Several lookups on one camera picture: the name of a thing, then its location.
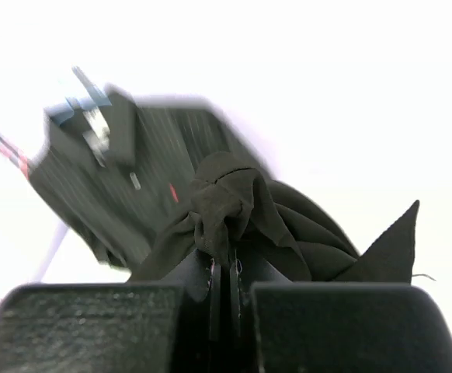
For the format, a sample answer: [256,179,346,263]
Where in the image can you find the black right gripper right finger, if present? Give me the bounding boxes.
[230,252,452,373]

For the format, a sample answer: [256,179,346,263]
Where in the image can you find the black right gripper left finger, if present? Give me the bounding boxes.
[0,252,221,373]

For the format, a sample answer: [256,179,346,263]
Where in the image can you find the black striped shirt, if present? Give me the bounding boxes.
[29,90,263,269]

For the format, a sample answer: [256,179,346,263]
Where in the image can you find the silver clothes rack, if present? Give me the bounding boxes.
[0,134,68,282]

